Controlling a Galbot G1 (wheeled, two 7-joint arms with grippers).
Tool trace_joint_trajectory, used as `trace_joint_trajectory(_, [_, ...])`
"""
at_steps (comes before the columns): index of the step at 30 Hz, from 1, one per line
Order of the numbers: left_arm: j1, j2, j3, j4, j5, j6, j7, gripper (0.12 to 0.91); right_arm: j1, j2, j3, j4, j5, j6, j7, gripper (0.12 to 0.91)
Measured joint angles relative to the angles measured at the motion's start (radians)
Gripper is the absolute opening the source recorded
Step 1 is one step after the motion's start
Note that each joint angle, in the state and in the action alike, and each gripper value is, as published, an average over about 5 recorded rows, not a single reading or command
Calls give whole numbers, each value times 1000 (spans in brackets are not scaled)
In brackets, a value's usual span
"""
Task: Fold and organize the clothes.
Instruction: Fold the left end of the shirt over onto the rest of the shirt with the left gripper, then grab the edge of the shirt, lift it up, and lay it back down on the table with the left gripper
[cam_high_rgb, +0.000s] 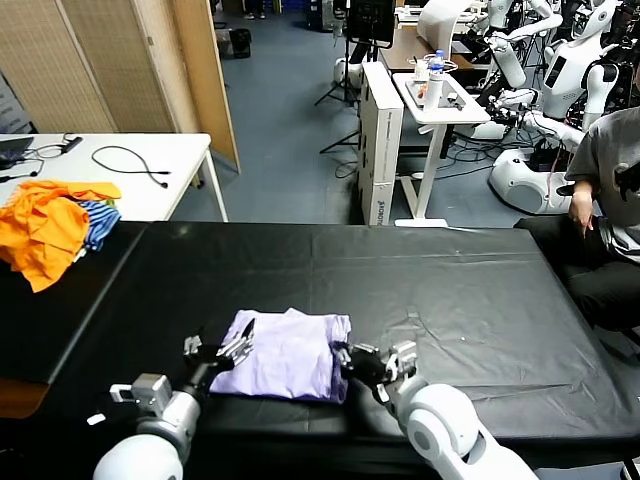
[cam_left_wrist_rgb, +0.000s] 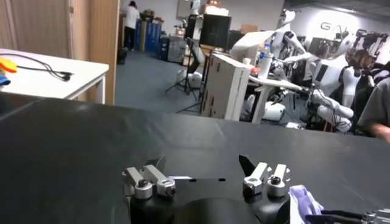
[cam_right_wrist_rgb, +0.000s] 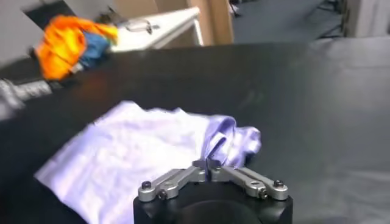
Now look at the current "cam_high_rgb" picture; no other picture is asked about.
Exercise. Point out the seated person gray shirt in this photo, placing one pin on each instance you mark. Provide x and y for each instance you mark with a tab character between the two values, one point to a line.
615	200

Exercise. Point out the black laptop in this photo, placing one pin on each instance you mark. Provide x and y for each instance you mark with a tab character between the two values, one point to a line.
12	150

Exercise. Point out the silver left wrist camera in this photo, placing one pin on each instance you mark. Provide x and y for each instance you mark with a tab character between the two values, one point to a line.
145	392

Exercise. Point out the black table cover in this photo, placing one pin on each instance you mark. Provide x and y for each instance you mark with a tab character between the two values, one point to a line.
400	280

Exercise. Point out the black power strip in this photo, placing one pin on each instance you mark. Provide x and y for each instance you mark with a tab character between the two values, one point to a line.
73	143

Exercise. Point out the white curved shell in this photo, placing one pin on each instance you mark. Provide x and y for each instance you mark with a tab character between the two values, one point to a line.
440	22

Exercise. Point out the wooden folding screen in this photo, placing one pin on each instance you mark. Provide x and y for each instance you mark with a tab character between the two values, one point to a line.
115	65

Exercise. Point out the white humanoid robot raised arm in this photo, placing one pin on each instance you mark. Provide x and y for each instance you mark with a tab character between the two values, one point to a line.
510	50

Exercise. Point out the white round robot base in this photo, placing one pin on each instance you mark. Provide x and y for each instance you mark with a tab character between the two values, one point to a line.
525	185

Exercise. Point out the white table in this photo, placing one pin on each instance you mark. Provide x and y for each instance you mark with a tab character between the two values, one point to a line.
150	195

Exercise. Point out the white humanoid robot dark panel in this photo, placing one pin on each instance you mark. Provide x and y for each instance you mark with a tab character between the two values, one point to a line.
575	75

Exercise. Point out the white cardboard box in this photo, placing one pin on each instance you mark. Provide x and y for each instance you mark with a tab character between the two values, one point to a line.
382	150

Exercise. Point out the white cup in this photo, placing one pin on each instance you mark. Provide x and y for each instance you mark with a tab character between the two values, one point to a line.
420	70

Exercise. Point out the person's bare forearm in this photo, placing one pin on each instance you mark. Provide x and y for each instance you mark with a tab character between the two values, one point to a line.
585	186

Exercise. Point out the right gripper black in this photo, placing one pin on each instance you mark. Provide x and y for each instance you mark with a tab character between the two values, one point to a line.
370	372

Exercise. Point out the black trash bin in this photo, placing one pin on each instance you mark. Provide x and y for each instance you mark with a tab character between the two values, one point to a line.
241	42

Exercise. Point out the orange garment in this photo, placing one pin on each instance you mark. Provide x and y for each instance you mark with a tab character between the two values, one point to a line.
40	235

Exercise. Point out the blue striped garment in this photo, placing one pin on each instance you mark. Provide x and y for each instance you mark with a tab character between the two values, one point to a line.
102	222

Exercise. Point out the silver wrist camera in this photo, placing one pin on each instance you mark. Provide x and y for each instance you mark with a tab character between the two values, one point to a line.
145	392
400	360

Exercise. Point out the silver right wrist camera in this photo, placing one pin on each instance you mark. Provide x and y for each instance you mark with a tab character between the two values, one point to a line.
400	360

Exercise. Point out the small white desk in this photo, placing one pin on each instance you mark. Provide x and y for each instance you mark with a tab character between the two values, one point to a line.
450	117

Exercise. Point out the brown wooden desk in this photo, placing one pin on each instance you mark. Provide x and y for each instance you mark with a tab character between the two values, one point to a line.
405	50

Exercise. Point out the clear bottle blue cap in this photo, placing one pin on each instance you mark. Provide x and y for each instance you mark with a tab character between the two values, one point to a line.
437	61

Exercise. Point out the person's bare hand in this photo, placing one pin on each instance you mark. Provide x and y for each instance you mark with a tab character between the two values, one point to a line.
582	215

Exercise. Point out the black tripod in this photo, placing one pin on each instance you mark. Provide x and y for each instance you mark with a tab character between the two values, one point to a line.
345	75

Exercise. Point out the light purple t-shirt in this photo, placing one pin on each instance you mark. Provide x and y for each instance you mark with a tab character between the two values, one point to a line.
280	355

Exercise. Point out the black smooth table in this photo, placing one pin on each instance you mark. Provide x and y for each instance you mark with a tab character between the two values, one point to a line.
30	340

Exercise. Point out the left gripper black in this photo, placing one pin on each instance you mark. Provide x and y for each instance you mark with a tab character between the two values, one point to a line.
207	365

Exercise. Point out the white bottle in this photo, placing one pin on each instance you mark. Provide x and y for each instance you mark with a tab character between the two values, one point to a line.
433	95

